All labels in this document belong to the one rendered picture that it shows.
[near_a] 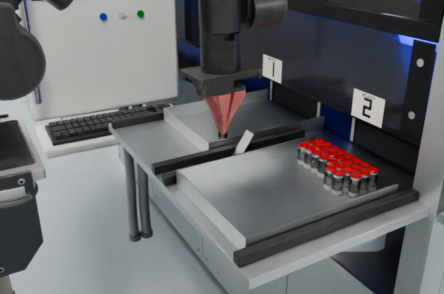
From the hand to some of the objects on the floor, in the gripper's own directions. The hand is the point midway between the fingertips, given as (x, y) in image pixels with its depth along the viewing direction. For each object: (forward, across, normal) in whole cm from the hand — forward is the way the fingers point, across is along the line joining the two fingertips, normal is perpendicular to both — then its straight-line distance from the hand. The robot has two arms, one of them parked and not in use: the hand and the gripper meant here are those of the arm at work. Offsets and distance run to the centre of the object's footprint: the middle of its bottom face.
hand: (222, 127), depth 71 cm
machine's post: (+109, -40, +8) cm, 116 cm away
